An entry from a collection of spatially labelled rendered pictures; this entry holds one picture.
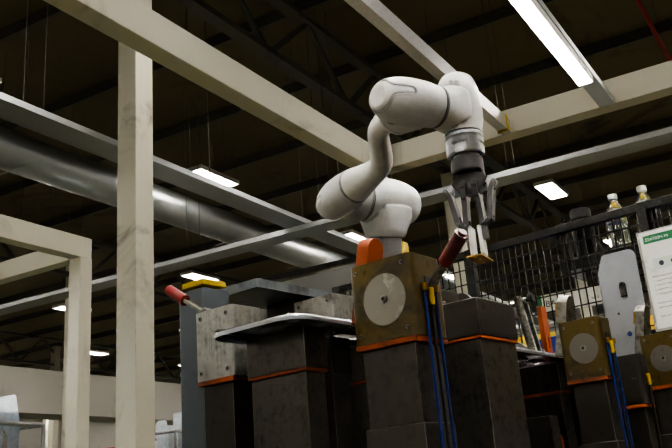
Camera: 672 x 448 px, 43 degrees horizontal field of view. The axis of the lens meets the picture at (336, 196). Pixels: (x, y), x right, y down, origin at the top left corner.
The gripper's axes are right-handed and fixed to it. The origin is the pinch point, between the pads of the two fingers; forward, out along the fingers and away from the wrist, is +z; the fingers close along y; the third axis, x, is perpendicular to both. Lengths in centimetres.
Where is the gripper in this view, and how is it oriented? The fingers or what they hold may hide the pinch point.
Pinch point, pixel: (477, 241)
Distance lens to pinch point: 197.5
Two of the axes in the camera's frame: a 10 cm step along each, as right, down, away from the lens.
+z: 0.8, 9.4, -3.2
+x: 4.8, 2.5, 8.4
